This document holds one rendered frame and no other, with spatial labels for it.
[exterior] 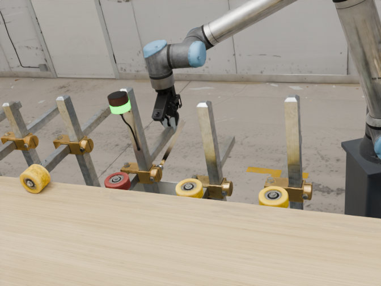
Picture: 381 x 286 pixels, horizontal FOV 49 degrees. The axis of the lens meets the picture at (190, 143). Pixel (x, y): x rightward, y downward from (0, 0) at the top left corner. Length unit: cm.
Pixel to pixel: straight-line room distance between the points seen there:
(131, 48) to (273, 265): 374
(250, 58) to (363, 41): 264
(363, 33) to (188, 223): 79
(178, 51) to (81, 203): 62
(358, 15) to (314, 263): 76
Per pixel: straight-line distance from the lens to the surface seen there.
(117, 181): 135
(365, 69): 148
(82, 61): 499
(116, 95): 126
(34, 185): 143
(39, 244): 124
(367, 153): 184
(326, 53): 385
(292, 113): 114
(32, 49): 542
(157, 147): 156
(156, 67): 155
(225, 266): 101
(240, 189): 268
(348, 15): 142
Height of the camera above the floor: 164
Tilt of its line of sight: 31 degrees down
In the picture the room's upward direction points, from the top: 11 degrees counter-clockwise
